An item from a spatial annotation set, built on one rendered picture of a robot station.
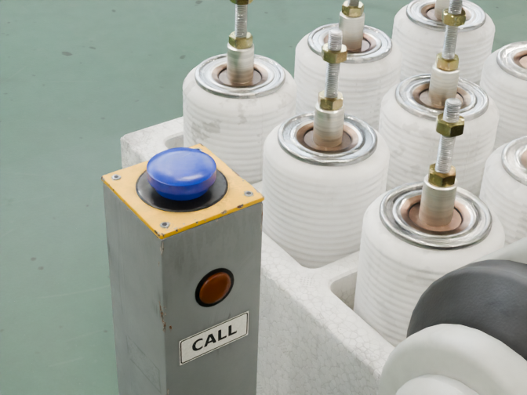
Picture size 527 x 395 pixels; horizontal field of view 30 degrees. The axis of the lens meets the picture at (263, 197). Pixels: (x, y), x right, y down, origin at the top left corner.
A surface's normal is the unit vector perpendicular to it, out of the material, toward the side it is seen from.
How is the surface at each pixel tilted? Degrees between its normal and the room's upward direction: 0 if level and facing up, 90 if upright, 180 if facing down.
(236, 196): 0
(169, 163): 0
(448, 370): 90
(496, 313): 49
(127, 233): 90
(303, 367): 90
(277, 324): 90
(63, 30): 0
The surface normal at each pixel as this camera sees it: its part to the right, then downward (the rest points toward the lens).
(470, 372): -0.83, 0.30
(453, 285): -0.84, -0.45
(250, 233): 0.58, 0.48
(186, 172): 0.03, -0.82
